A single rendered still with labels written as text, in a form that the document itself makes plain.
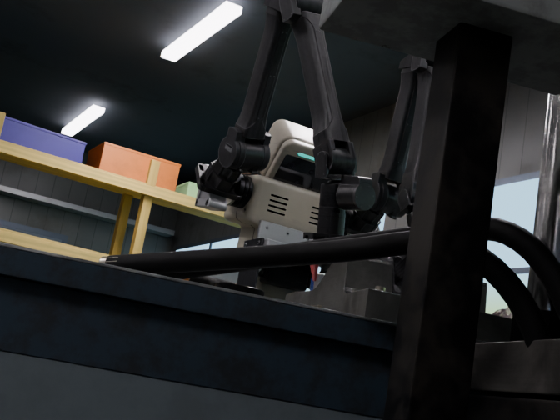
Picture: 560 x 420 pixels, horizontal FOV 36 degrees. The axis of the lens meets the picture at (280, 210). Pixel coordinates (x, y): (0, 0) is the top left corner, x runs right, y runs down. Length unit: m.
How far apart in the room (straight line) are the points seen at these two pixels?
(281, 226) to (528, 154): 3.72
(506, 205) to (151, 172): 2.92
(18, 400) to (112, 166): 5.96
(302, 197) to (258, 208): 0.13
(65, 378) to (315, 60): 1.00
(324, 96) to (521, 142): 4.05
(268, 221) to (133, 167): 4.96
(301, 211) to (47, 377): 1.22
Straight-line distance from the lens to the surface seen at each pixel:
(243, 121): 2.05
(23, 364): 1.12
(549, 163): 1.15
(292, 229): 2.18
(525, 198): 5.61
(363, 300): 1.33
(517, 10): 0.88
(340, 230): 1.79
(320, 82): 1.85
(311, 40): 1.90
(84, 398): 1.12
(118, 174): 7.04
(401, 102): 2.31
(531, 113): 5.84
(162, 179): 7.16
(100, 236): 10.66
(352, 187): 1.73
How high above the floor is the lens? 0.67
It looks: 13 degrees up
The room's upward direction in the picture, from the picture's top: 10 degrees clockwise
